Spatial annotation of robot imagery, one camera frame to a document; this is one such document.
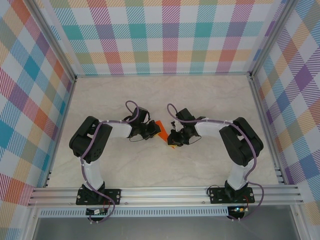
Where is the aluminium side frame bar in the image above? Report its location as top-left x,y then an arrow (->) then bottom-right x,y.
248,76 -> 286,185
44,77 -> 78,189

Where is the aluminium frame post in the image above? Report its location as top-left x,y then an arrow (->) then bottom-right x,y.
29,0 -> 78,83
249,0 -> 300,80

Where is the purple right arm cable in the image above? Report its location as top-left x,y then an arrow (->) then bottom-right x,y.
166,103 -> 265,222

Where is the thin black wire loop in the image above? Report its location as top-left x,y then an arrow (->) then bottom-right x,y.
207,184 -> 227,196

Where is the orange paper sheet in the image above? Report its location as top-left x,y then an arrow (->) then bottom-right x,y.
154,119 -> 180,151

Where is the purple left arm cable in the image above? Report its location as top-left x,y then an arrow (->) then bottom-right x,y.
80,100 -> 140,224

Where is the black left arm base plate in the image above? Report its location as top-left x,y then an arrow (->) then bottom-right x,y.
76,189 -> 122,206

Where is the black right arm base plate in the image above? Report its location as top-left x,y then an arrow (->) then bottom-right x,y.
209,187 -> 256,205

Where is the grey metal plate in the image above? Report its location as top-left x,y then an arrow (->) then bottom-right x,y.
32,216 -> 301,240

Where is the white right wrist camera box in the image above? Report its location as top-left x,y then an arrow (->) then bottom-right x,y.
170,119 -> 185,133

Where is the slotted grey cable tray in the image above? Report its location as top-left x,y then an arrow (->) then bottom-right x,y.
39,208 -> 230,218

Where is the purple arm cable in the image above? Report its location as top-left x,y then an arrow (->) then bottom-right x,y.
80,100 -> 140,224
166,103 -> 265,222

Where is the thin red wire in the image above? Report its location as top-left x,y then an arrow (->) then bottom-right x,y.
102,194 -> 113,213
242,193 -> 251,211

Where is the small black circuit board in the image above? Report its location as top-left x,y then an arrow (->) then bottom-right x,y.
86,207 -> 108,216

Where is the aluminium mounting rail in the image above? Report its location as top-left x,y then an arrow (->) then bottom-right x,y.
27,186 -> 305,207

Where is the thin aluminium frame bar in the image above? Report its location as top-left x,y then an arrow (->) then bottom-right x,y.
74,72 -> 252,78

